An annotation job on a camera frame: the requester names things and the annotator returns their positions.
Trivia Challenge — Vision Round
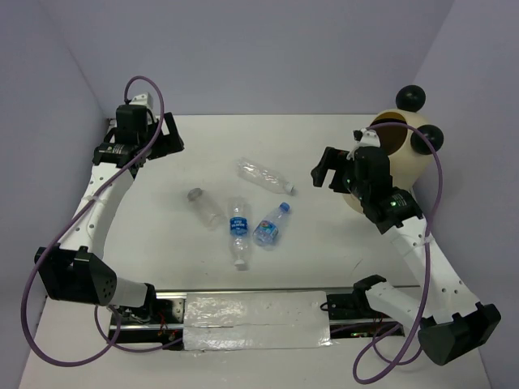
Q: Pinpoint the clear jar silver lid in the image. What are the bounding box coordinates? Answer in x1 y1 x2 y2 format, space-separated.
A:
187 187 223 230

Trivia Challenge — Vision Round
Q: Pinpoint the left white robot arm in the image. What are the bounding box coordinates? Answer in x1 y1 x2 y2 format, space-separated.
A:
39 103 184 323

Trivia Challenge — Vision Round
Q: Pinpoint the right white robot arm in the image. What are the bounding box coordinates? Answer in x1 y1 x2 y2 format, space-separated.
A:
311 147 501 365

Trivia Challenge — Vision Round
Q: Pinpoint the beige cat bin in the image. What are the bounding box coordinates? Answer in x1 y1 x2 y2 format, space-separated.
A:
367 84 444 190

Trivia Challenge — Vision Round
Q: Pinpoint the clear bottle white cap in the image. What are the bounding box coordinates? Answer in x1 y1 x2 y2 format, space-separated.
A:
236 157 294 195

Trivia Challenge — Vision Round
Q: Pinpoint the small bottle blue cap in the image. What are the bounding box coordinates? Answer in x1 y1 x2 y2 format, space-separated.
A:
252 203 290 249

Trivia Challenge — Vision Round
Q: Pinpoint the blue label crushed bottle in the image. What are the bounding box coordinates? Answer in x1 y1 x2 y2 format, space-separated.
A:
228 197 251 271

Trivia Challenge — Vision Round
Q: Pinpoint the silver foil base cover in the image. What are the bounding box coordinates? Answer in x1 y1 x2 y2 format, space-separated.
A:
182 291 332 351

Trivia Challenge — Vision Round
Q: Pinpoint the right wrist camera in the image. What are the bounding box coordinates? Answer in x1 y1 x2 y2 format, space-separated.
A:
352 128 380 152

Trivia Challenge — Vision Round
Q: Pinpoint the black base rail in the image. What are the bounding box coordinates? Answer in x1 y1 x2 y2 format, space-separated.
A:
108 289 405 351

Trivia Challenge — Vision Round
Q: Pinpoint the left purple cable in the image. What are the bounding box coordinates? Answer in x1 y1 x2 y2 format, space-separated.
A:
20 75 183 368

